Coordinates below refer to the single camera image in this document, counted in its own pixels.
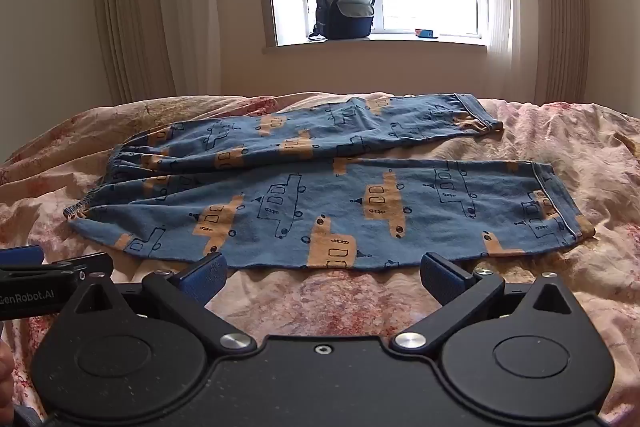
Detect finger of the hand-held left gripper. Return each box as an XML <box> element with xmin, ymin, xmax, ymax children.
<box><xmin>50</xmin><ymin>251</ymin><xmax>114</xmax><ymax>282</ymax></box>
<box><xmin>0</xmin><ymin>245</ymin><xmax>47</xmax><ymax>266</ymax></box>

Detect cream curtain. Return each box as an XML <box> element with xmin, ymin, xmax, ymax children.
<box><xmin>486</xmin><ymin>0</ymin><xmax>592</xmax><ymax>108</ymax></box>
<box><xmin>91</xmin><ymin>0</ymin><xmax>224</xmax><ymax>106</ymax></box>

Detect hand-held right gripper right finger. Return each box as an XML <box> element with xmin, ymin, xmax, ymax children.
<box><xmin>389</xmin><ymin>252</ymin><xmax>584</xmax><ymax>355</ymax></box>

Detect blue pants with orange print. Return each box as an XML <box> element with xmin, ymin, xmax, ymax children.
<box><xmin>64</xmin><ymin>93</ymin><xmax>597</xmax><ymax>271</ymax></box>

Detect floral pink duvet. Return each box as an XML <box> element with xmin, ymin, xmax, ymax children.
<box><xmin>0</xmin><ymin>92</ymin><xmax>640</xmax><ymax>427</ymax></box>

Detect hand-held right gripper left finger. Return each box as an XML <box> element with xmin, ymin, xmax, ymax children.
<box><xmin>57</xmin><ymin>252</ymin><xmax>253</xmax><ymax>354</ymax></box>

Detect dark blue backpack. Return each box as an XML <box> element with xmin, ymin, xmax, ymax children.
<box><xmin>308</xmin><ymin>0</ymin><xmax>379</xmax><ymax>41</ymax></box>

